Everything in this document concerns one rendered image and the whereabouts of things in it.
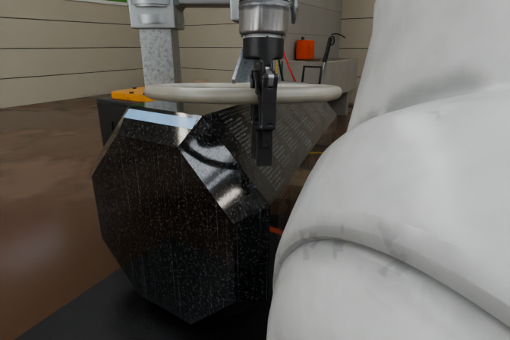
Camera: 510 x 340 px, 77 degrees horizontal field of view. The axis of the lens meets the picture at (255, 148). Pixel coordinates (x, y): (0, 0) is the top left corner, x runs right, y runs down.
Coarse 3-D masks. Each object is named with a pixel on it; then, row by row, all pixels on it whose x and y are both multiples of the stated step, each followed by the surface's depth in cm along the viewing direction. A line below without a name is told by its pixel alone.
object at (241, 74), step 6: (240, 54) 125; (240, 60) 118; (246, 60) 132; (252, 60) 132; (240, 66) 116; (246, 66) 126; (252, 66) 126; (234, 72) 108; (240, 72) 117; (246, 72) 120; (234, 78) 104; (240, 78) 115; (246, 78) 115
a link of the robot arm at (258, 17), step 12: (252, 0) 53; (264, 0) 53; (276, 0) 53; (240, 12) 56; (252, 12) 54; (264, 12) 53; (276, 12) 54; (288, 12) 56; (240, 24) 56; (252, 24) 54; (264, 24) 54; (276, 24) 54; (252, 36) 56; (264, 36) 55; (276, 36) 56
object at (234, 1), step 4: (232, 0) 127; (236, 0) 127; (232, 4) 128; (236, 4) 127; (232, 8) 128; (236, 8) 128; (232, 12) 129; (236, 12) 128; (232, 16) 129; (236, 16) 129; (232, 20) 130; (236, 20) 130
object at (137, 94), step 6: (120, 90) 206; (126, 90) 206; (132, 90) 206; (138, 90) 206; (114, 96) 200; (120, 96) 197; (126, 96) 194; (132, 96) 191; (138, 96) 189; (144, 96) 186
